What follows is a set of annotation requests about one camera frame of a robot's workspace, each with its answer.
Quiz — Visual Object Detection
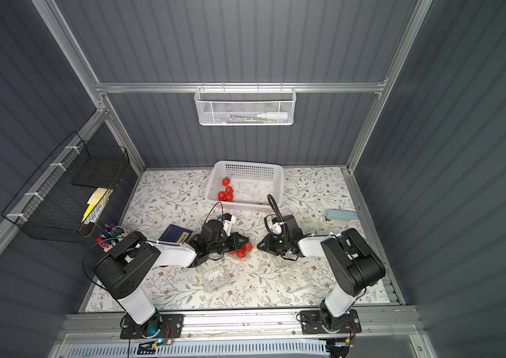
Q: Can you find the clear clamshell container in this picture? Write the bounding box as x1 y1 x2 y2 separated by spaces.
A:
275 260 312 301
227 240 253 260
199 263 233 292

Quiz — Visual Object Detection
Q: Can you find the white plastic perforated basket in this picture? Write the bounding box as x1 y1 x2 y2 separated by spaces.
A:
204 161 285 213

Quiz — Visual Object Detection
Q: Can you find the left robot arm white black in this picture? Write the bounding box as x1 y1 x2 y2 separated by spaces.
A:
93 219 252 325

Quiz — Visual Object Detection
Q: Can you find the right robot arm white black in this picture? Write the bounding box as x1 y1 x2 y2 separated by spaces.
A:
257 214 386 334

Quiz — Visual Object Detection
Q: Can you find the dark blue booklet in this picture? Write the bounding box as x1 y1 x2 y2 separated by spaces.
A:
158 224 193 245

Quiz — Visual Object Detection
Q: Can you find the light blue sponge block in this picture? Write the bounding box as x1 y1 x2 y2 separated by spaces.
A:
324 209 359 222

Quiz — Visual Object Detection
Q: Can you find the pink cup with markers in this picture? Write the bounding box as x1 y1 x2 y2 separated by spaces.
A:
96 224 129 252

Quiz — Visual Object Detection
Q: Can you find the white marker in basket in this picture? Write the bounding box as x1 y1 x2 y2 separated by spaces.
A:
254 112 289 122

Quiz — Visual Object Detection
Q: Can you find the yellow sticky notes pad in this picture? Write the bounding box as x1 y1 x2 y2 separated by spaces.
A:
82 188 113 224

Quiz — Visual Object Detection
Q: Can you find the black notebook in basket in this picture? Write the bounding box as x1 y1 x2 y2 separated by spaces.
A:
71 157 129 189

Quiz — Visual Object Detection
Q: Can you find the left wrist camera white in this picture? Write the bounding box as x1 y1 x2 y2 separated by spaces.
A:
219 213 236 237

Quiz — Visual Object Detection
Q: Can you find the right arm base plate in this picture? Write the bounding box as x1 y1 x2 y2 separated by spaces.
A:
296 310 362 337

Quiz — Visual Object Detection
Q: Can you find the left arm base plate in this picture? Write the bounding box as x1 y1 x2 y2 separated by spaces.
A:
119 312 185 340

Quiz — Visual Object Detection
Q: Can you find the white wire mesh wall basket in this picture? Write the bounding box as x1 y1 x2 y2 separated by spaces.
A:
194 87 297 126

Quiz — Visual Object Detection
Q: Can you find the black wire wall basket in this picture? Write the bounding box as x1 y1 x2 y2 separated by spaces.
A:
2 131 130 244

